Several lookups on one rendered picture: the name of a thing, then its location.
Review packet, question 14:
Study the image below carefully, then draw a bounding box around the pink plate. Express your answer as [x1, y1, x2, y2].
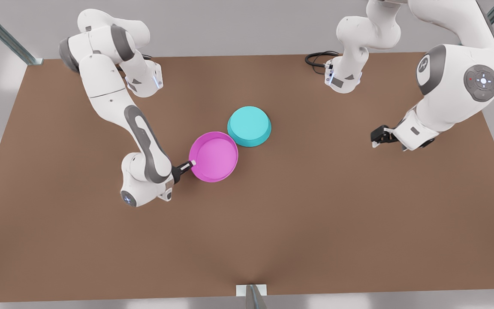
[189, 131, 239, 183]

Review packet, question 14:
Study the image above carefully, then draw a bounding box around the blue plate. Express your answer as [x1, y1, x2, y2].
[227, 106, 272, 148]

